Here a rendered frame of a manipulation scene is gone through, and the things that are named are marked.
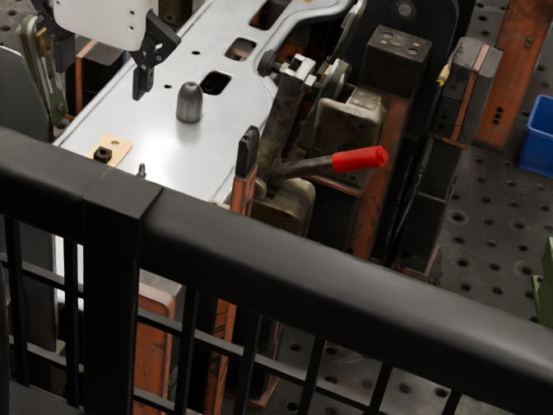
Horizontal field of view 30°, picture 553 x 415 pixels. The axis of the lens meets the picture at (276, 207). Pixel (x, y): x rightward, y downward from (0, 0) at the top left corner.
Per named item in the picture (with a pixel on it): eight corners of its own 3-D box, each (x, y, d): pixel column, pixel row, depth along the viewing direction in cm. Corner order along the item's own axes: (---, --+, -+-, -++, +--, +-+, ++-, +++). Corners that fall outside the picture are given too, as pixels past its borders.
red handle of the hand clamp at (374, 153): (257, 156, 112) (388, 135, 104) (266, 172, 113) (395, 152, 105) (242, 179, 109) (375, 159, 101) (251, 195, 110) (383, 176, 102)
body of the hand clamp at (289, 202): (231, 360, 138) (262, 164, 114) (279, 379, 137) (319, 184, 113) (213, 393, 134) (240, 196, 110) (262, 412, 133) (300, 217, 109)
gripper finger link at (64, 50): (76, 8, 108) (76, 60, 113) (48, -1, 109) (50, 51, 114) (60, 23, 106) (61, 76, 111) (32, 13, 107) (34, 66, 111)
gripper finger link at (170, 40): (185, 16, 102) (178, 61, 106) (116, -12, 103) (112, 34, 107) (180, 21, 102) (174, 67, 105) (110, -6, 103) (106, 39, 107)
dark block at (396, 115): (324, 259, 154) (378, 22, 125) (369, 276, 152) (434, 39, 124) (313, 282, 150) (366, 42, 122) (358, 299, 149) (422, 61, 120)
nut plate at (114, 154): (105, 134, 122) (105, 126, 121) (134, 144, 121) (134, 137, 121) (69, 175, 116) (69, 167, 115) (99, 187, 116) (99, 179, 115)
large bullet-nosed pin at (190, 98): (182, 114, 129) (185, 71, 125) (204, 122, 129) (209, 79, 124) (170, 128, 127) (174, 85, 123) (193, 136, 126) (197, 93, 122)
